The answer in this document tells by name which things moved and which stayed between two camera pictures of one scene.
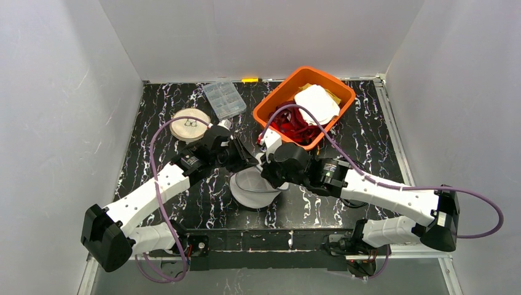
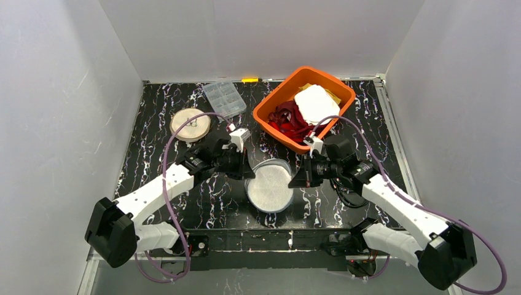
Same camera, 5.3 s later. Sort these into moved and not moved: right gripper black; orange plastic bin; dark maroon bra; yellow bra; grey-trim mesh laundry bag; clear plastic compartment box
Moved: right gripper black; grey-trim mesh laundry bag
Not moved: clear plastic compartment box; orange plastic bin; dark maroon bra; yellow bra
